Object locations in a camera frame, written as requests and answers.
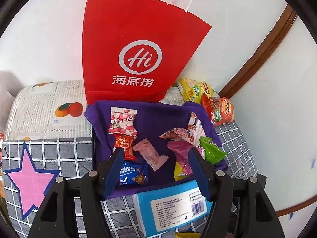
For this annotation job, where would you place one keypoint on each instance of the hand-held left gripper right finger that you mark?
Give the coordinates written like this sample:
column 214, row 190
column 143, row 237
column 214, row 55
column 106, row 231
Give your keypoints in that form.
column 199, row 176

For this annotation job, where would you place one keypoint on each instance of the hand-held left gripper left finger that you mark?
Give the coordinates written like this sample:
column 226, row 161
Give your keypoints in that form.
column 114, row 176

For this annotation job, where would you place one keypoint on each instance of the blue cookie packet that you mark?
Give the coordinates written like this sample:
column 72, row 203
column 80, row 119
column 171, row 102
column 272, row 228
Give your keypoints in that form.
column 131, row 174

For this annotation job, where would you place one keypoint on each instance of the magenta yellow snack packet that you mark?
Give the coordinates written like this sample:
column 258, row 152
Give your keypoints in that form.
column 182, row 158

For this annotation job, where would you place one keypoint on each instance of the green snack packet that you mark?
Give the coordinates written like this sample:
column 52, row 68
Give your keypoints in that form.
column 211, row 151

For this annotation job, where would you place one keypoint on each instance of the red candy packet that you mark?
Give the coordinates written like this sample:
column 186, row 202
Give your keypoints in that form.
column 125, row 146

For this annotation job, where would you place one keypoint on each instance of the light pink candy packet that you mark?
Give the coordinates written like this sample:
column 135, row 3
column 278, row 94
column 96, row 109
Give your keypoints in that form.
column 151, row 155

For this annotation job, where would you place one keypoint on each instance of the pink white printed snack packet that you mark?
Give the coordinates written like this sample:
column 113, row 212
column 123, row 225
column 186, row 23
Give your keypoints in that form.
column 180, row 133

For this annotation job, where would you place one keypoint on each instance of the pink strawberry print snack packet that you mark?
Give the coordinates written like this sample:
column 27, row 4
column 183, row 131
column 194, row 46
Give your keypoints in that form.
column 122, row 122

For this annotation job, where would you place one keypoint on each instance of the purple cloth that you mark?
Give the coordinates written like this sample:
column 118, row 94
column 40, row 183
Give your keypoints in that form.
column 153, row 119

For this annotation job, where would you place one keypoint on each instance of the blue tissue pack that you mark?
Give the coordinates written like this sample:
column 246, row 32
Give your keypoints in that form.
column 168, row 208

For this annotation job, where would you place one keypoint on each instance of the orange chips bag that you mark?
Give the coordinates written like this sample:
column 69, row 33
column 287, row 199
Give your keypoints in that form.
column 220, row 111

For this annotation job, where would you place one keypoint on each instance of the yellow chips bag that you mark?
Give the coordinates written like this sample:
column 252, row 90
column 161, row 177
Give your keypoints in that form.
column 190, row 89

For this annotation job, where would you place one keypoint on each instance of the fruit print pillow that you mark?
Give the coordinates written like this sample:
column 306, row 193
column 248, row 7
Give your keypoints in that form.
column 37, row 114

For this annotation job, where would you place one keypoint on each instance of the colourful packet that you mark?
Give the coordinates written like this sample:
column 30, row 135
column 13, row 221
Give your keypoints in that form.
column 1, row 135

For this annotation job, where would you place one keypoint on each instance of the white plastic bag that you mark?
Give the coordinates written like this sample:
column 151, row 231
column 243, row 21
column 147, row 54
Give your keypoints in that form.
column 7, row 96

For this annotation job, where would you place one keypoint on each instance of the brown wooden frame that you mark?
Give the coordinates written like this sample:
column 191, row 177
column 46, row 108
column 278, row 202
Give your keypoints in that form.
column 260, row 52

